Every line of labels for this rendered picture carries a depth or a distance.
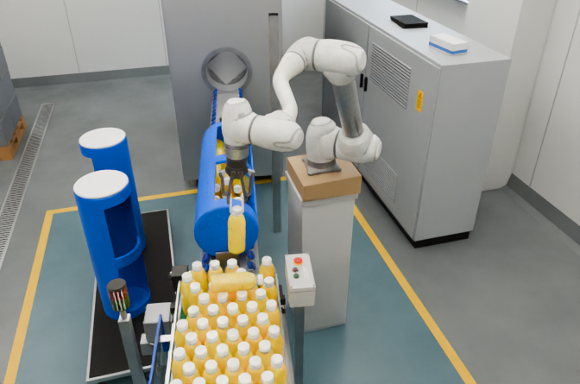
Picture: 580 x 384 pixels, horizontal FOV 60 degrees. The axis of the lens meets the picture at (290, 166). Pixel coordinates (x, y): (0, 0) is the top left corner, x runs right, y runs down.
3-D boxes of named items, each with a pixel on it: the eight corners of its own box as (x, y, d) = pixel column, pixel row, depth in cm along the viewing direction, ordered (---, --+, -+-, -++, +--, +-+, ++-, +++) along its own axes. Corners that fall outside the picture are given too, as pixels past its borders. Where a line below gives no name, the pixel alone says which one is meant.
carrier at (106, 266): (99, 322, 299) (148, 318, 301) (66, 200, 255) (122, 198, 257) (110, 288, 323) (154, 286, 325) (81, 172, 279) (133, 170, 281)
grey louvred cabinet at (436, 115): (363, 124, 570) (375, -8, 497) (470, 238, 391) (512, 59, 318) (318, 129, 557) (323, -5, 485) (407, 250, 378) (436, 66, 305)
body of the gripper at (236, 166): (248, 150, 183) (248, 173, 188) (224, 150, 182) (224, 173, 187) (249, 160, 177) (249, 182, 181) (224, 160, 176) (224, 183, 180)
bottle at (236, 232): (236, 242, 204) (236, 204, 195) (249, 249, 200) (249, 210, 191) (223, 250, 199) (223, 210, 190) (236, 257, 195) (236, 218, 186)
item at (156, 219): (170, 223, 408) (167, 208, 401) (187, 376, 284) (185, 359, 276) (104, 234, 397) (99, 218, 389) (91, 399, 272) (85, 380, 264)
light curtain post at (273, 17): (280, 227, 403) (277, 12, 318) (280, 232, 398) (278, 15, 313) (273, 228, 403) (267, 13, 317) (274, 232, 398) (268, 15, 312)
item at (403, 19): (412, 17, 410) (412, 13, 408) (431, 27, 383) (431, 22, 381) (386, 19, 404) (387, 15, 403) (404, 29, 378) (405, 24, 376)
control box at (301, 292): (308, 271, 213) (308, 252, 208) (315, 305, 196) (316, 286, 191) (285, 273, 212) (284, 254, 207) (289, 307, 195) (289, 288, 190)
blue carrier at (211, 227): (248, 165, 305) (253, 122, 291) (255, 259, 230) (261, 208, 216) (200, 161, 300) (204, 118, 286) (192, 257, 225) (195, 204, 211)
